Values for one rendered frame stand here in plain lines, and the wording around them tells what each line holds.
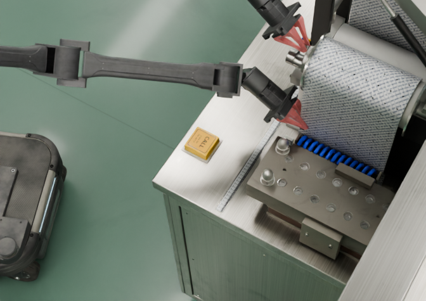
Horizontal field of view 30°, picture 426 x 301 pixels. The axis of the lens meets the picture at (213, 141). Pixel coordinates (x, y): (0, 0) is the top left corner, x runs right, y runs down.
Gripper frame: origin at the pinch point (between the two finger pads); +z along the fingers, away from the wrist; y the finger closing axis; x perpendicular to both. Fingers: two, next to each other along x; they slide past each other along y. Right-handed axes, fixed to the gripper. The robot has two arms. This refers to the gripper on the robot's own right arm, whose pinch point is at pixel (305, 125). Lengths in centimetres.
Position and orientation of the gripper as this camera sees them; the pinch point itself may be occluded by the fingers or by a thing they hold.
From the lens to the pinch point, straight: 199.9
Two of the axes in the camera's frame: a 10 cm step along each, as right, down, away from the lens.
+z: 7.5, 6.3, 1.9
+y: -5.2, 7.4, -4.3
